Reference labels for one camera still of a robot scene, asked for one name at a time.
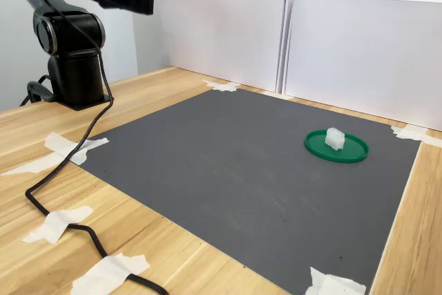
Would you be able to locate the dark grey mat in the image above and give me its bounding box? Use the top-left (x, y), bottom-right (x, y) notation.
top-left (77, 86), bottom-right (423, 295)

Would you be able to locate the small white plastic terminal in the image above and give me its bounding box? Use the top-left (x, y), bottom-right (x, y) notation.
top-left (324, 127), bottom-right (346, 152)

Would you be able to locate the black arm base cable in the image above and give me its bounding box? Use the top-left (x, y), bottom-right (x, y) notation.
top-left (19, 73), bottom-right (52, 107)

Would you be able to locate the black camera cable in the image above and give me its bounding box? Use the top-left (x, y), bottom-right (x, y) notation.
top-left (26, 0), bottom-right (170, 295)

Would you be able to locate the white partition panel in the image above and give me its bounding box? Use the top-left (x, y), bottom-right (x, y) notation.
top-left (157, 0), bottom-right (302, 95)
top-left (282, 0), bottom-right (442, 133)

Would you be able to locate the white masking tape piece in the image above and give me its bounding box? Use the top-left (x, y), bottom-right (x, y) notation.
top-left (44, 131), bottom-right (110, 166)
top-left (70, 252), bottom-right (151, 295)
top-left (213, 82), bottom-right (242, 93)
top-left (202, 79), bottom-right (225, 91)
top-left (21, 205), bottom-right (94, 245)
top-left (305, 266), bottom-right (329, 295)
top-left (0, 151), bottom-right (87, 177)
top-left (320, 273), bottom-right (367, 295)
top-left (390, 124), bottom-right (442, 147)

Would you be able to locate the round green lid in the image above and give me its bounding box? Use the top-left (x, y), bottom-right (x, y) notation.
top-left (304, 129), bottom-right (370, 164)

